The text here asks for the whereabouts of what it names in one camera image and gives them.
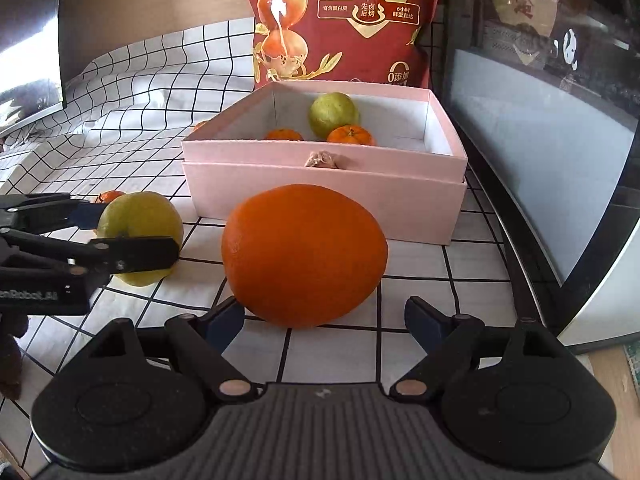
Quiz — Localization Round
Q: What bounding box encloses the black flat screen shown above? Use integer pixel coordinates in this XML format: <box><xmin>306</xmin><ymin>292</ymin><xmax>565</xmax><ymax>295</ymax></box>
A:
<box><xmin>0</xmin><ymin>0</ymin><xmax>68</xmax><ymax>133</ymax></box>

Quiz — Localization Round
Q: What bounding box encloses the black monitor screen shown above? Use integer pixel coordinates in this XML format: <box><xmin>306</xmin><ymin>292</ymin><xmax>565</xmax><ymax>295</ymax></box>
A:
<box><xmin>440</xmin><ymin>0</ymin><xmax>640</xmax><ymax>356</ymax></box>

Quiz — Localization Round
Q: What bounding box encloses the white black-checked tablecloth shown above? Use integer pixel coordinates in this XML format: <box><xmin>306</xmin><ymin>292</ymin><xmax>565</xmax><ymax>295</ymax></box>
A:
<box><xmin>0</xmin><ymin>17</ymin><xmax>566</xmax><ymax>466</ymax></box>

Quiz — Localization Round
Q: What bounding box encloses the large orange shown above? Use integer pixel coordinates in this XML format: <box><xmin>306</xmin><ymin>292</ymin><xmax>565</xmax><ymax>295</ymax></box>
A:
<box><xmin>221</xmin><ymin>184</ymin><xmax>389</xmax><ymax>330</ymax></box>

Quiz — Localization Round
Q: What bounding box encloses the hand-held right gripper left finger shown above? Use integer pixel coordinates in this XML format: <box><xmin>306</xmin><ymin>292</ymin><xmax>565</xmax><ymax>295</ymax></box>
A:
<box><xmin>87</xmin><ymin>296</ymin><xmax>253</xmax><ymax>401</ymax></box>

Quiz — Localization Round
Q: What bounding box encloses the red printed snack bag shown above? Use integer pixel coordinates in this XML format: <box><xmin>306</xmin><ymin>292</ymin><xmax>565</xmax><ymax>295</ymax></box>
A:
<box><xmin>246</xmin><ymin>0</ymin><xmax>446</xmax><ymax>93</ymax></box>

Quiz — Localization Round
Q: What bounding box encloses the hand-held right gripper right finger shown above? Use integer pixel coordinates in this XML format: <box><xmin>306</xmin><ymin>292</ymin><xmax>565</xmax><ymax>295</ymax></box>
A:
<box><xmin>392</xmin><ymin>296</ymin><xmax>568</xmax><ymax>401</ymax></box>

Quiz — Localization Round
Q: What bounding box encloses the pink cardboard box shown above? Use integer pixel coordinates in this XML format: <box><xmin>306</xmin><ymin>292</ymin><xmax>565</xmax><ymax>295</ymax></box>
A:
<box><xmin>181</xmin><ymin>80</ymin><xmax>468</xmax><ymax>246</ymax></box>

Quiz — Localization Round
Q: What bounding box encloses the yellow-green round fruit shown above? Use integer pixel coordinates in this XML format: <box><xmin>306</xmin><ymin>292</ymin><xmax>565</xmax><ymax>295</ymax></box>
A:
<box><xmin>96</xmin><ymin>191</ymin><xmax>185</xmax><ymax>288</ymax></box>
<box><xmin>307</xmin><ymin>91</ymin><xmax>361</xmax><ymax>142</ymax></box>

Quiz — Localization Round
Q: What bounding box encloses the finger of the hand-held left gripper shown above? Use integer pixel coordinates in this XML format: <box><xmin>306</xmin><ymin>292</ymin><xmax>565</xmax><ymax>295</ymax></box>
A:
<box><xmin>0</xmin><ymin>192</ymin><xmax>108</xmax><ymax>235</ymax></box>
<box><xmin>0</xmin><ymin>229</ymin><xmax>181</xmax><ymax>277</ymax></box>

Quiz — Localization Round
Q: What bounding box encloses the person's left hand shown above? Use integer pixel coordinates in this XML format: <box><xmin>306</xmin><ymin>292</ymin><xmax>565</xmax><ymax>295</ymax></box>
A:
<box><xmin>0</xmin><ymin>312</ymin><xmax>27</xmax><ymax>401</ymax></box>

